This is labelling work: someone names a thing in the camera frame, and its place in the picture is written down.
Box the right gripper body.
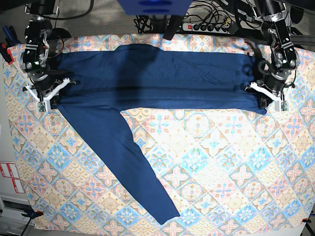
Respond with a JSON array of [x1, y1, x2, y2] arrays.
[[28, 72, 62, 97]]

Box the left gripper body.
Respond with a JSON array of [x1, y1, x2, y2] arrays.
[[261, 71, 288, 95]]

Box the blue long-sleeve T-shirt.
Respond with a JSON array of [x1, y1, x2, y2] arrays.
[[50, 44, 266, 224]]

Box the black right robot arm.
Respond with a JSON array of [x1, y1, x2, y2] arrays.
[[20, 0, 59, 106]]

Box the black and red clamp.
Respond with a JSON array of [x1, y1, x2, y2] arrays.
[[0, 43, 14, 65]]

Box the black round stool base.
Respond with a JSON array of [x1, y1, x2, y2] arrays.
[[47, 28, 71, 40]]

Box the patterned tile tablecloth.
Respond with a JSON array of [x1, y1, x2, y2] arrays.
[[2, 33, 315, 234]]

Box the red and white labels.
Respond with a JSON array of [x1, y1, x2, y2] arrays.
[[0, 162, 24, 194]]

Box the white power strip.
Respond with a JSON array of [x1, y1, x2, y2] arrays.
[[182, 23, 229, 33]]

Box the black clamp lower left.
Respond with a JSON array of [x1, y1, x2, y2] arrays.
[[21, 209, 43, 219]]

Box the black clamp lower right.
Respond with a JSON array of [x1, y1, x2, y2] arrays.
[[302, 218, 312, 224]]

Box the white camera bracket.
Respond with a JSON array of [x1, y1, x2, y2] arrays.
[[245, 82, 288, 112], [22, 78, 77, 113]]

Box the black camera pole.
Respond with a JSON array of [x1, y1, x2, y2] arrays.
[[163, 15, 185, 41]]

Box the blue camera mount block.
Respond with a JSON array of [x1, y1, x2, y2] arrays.
[[118, 0, 193, 16]]

